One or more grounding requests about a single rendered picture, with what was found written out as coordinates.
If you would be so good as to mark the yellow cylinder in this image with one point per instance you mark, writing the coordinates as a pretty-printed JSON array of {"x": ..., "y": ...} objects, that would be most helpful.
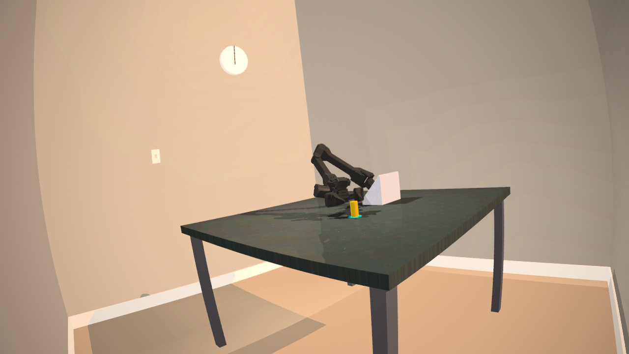
[{"x": 354, "y": 208}]

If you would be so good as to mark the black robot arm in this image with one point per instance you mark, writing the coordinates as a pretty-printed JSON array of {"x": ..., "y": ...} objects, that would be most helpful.
[{"x": 330, "y": 181}]

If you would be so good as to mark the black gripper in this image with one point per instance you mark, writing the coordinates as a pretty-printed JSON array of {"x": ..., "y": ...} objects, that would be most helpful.
[{"x": 334, "y": 199}]

